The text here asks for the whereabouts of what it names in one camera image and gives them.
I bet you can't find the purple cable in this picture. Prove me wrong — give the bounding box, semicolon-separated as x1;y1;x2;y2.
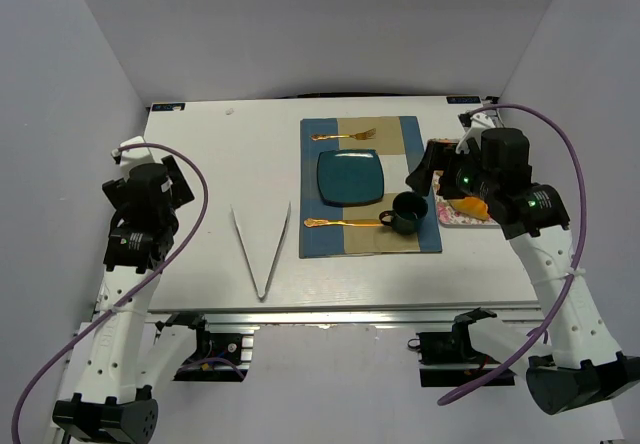
437;104;587;407
10;143;211;444

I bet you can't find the floral pink tray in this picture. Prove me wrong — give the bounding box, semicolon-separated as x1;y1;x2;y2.
432;171;499;228

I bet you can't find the teal square plate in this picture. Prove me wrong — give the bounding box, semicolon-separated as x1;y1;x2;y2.
316;149;384;207

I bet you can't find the blue and tan placemat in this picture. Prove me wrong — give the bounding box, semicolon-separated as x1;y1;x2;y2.
299;116;442;258

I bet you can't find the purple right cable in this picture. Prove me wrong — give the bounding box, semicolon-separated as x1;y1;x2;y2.
437;104;587;407

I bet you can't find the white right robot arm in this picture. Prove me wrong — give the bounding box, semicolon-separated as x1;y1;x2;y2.
406;107;639;415

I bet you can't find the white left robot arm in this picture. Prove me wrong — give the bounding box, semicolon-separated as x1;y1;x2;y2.
52;137;197;443

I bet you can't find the blue label sticker right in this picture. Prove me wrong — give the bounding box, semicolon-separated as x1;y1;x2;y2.
446;95;482;105

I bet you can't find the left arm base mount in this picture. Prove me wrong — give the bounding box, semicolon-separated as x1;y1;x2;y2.
155;312;249;382

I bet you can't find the dark green mug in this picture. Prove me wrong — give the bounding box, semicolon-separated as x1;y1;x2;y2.
379;191;428;236

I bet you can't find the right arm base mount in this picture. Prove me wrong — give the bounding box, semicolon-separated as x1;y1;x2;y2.
407;307;512;388

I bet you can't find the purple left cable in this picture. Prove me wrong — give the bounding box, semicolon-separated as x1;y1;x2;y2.
10;143;211;444

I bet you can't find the croissant bread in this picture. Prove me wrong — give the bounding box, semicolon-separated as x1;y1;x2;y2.
448;197;490;221

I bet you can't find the blue label sticker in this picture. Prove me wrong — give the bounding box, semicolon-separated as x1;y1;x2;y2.
446;95;482;105
151;103;186;112

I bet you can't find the gold knife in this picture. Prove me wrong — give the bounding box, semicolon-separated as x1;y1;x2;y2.
303;218;384;228

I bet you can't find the gold fork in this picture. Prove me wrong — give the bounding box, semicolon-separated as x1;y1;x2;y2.
310;128;377;141

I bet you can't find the blue label sticker left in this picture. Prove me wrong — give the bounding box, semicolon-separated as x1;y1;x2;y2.
151;103;186;112

